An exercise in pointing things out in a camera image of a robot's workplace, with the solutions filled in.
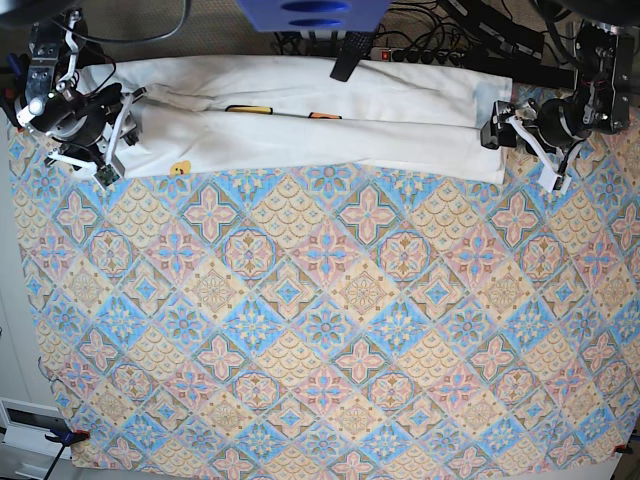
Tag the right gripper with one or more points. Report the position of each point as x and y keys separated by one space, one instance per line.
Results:
x=124 y=127

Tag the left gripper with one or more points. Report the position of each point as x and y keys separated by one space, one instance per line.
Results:
x=498 y=132

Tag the white printed T-shirt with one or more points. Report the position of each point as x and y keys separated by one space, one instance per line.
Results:
x=204 y=114

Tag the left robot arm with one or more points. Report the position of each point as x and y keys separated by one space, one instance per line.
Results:
x=599 y=103

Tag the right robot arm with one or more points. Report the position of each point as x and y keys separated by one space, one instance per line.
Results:
x=52 y=78

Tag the black remote-like device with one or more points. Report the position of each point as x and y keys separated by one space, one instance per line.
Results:
x=356 y=45

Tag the blue plastic box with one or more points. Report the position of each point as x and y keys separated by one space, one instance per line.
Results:
x=299 y=15

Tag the patterned tile tablecloth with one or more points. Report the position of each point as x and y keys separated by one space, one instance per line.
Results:
x=338 y=322

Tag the orange black clamp left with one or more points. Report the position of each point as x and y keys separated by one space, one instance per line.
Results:
x=67 y=438

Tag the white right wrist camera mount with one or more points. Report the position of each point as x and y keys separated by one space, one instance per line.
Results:
x=80 y=140

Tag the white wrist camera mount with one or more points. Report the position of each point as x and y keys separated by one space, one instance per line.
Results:
x=80 y=140
x=552 y=178

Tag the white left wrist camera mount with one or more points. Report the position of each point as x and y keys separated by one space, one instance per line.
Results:
x=552 y=178

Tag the white power strip red switch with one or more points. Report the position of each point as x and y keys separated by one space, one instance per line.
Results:
x=439 y=57

